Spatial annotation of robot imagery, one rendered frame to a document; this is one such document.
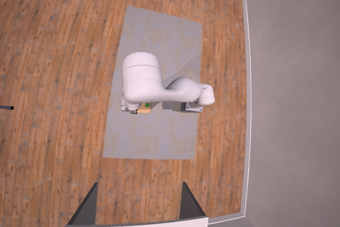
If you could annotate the peach flat square mat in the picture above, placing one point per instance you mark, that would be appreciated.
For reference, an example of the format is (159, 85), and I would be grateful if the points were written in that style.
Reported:
(143, 108)

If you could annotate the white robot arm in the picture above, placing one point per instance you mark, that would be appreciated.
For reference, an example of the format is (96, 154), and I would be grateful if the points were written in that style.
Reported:
(142, 83)

